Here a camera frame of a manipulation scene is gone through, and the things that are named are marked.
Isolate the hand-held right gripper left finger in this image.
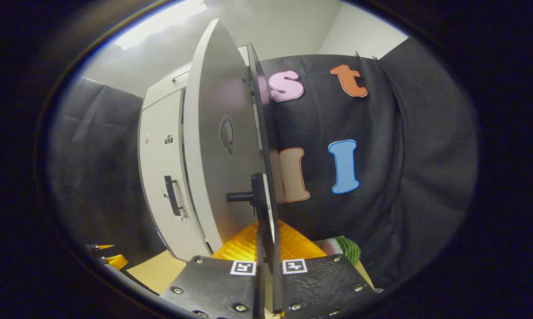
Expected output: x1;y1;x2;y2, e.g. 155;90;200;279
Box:
160;221;265;319

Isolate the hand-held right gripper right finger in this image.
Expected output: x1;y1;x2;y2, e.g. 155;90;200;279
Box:
266;221;377;318

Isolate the beige double-door shoe cabinet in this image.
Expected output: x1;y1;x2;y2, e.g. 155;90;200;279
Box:
137;43;254;264

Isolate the beige cabinet door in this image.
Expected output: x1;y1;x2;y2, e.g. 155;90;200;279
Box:
138;86;214;262
183;18;281;266

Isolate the green red round toy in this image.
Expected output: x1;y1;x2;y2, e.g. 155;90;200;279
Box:
315;236;361;266

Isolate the black backdrop cloth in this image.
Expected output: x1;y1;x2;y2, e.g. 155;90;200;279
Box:
45;38;479;288

